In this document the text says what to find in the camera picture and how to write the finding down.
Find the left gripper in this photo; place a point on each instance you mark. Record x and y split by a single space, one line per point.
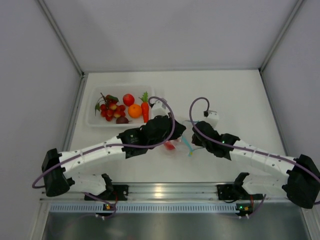
179 129

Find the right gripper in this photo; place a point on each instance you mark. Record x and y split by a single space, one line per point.
196 140

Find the fake orange carrot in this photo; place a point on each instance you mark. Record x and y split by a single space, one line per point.
145 106

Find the fake orange fruit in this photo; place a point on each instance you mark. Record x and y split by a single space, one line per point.
135 111

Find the clear zip top bag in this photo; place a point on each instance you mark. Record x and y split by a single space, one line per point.
184 145

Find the dark red fake plum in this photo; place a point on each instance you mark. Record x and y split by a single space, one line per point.
123 120

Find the fake red apple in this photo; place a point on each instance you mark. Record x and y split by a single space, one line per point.
128 99

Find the fake red cherry bunch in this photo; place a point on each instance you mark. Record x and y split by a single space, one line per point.
109 108

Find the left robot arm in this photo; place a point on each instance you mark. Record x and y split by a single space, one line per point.
85 170

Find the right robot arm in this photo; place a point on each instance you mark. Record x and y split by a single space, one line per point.
296 178

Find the white plastic basket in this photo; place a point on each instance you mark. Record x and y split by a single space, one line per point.
118 91

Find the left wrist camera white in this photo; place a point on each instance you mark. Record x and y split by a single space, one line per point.
158 108

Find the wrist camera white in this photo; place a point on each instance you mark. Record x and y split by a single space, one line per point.
158 108
211 117

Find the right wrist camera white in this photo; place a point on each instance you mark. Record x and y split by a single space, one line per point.
211 117

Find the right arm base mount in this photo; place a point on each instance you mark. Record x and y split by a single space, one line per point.
226 192

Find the aluminium rail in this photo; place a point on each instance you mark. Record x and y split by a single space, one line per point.
161 192

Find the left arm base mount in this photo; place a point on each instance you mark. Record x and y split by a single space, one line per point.
116 192

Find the white slotted cable duct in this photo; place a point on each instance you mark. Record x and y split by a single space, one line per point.
141 208

